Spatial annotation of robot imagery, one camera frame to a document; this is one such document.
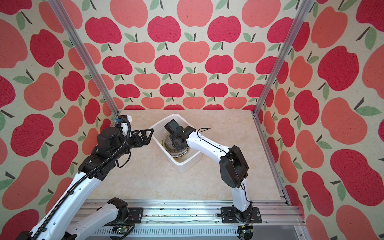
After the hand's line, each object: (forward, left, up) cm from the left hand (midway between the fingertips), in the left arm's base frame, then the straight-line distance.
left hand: (149, 131), depth 69 cm
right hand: (+8, -10, -17) cm, 22 cm away
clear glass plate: (+10, -5, -26) cm, 28 cm away
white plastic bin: (-9, -16, -15) cm, 24 cm away
